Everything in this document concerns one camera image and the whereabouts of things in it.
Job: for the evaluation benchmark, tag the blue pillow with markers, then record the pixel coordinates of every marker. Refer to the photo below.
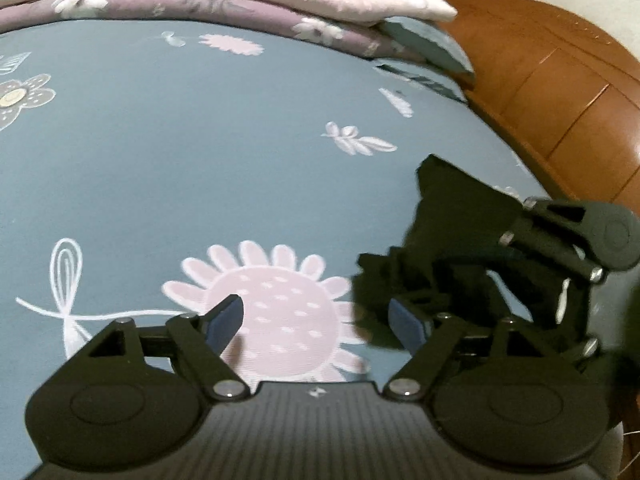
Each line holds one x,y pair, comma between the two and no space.
430,45
430,80

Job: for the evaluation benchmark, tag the purple floral quilt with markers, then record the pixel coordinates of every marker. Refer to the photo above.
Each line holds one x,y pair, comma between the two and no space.
225,15

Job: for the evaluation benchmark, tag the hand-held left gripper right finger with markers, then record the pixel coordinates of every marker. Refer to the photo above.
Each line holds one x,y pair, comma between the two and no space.
407,324

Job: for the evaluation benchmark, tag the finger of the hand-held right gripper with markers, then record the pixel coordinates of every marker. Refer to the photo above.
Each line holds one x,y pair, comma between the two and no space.
545,225
580,320

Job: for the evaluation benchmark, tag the wooden headboard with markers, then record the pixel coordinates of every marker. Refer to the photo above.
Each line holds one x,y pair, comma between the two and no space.
550,85

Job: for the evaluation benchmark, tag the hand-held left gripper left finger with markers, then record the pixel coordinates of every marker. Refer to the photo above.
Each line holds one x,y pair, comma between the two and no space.
226,320

